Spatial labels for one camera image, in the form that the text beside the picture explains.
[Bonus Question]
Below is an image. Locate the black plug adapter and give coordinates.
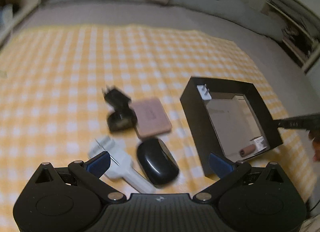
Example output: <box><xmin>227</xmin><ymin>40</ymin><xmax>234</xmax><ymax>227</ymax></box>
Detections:
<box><xmin>102</xmin><ymin>87</ymin><xmax>131</xmax><ymax>110</ymax></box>

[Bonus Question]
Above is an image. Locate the white window shelf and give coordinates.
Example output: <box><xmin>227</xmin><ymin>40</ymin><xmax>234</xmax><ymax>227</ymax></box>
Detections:
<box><xmin>262</xmin><ymin>0</ymin><xmax>319</xmax><ymax>74</ymax></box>

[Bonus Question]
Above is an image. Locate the black box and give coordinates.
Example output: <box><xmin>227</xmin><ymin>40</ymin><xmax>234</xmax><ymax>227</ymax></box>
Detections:
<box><xmin>180</xmin><ymin>77</ymin><xmax>283</xmax><ymax>177</ymax></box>

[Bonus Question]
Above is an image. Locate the small pink tube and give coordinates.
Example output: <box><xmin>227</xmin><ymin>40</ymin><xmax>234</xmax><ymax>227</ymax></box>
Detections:
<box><xmin>239</xmin><ymin>144</ymin><xmax>257</xmax><ymax>158</ymax></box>

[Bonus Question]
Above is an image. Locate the black computer mouse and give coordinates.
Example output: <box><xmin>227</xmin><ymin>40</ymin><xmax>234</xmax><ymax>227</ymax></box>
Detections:
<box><xmin>136</xmin><ymin>137</ymin><xmax>180</xmax><ymax>188</ymax></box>

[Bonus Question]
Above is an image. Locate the white charger plug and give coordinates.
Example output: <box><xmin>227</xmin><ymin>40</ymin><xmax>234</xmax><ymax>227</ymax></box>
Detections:
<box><xmin>196</xmin><ymin>84</ymin><xmax>212</xmax><ymax>101</ymax></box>

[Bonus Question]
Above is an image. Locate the white long plug device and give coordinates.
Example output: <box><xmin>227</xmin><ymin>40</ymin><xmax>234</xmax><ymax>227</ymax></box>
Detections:
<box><xmin>88</xmin><ymin>136</ymin><xmax>156</xmax><ymax>194</ymax></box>

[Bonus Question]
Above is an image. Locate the pink leather card case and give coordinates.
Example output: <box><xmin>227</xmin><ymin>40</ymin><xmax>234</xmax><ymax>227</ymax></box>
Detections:
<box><xmin>130</xmin><ymin>97</ymin><xmax>172</xmax><ymax>139</ymax></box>

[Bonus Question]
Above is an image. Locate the round black jar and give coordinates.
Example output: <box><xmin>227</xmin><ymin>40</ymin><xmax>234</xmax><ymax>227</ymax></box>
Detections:
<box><xmin>107</xmin><ymin>108</ymin><xmax>137</xmax><ymax>133</ymax></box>

